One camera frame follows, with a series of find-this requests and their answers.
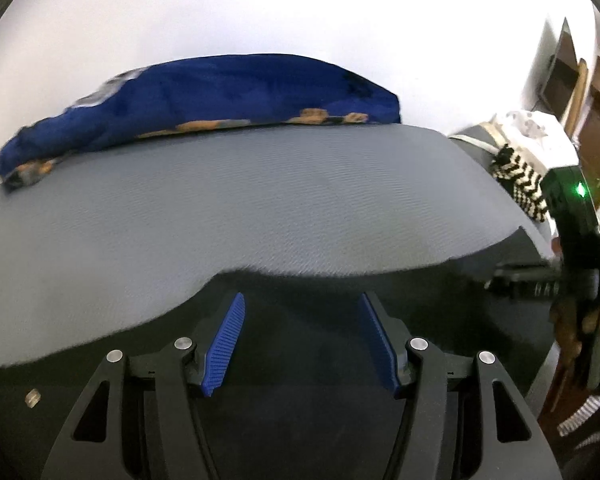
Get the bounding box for grey cushion with white trim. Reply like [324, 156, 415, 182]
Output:
[447, 122, 506, 161]

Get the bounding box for person's striped dark garment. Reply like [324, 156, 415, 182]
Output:
[555, 392, 600, 480]

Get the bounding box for black white striped knit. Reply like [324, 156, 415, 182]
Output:
[490, 144, 551, 222]

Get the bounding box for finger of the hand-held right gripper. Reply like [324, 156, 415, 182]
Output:
[489, 266, 525, 298]

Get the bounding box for light wooden board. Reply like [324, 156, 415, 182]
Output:
[564, 57, 589, 137]

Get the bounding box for black pants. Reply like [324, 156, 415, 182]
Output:
[0, 227, 566, 480]

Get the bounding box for blue floral blanket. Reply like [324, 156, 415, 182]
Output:
[0, 55, 402, 191]

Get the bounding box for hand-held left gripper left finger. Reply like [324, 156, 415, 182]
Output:
[40, 291, 247, 480]

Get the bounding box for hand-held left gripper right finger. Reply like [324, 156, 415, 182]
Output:
[357, 292, 563, 480]

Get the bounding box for white printed cloth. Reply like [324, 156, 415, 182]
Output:
[490, 110, 581, 171]

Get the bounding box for person's right hand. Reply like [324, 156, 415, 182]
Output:
[549, 290, 600, 363]

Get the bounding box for dark wall screen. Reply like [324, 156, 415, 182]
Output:
[537, 17, 579, 117]

